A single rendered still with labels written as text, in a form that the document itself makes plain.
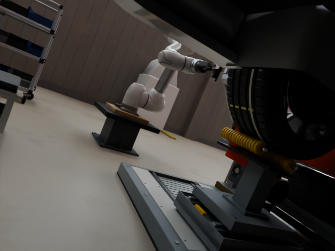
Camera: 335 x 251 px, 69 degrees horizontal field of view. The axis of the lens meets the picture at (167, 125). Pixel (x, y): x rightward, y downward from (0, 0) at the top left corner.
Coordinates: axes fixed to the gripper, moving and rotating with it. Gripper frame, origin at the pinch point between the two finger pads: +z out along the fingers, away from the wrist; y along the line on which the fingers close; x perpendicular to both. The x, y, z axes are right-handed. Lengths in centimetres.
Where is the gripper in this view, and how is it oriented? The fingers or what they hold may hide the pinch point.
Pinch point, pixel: (219, 67)
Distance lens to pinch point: 142.5
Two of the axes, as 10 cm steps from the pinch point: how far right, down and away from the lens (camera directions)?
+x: 3.8, -9.2, -0.8
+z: 4.0, 2.4, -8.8
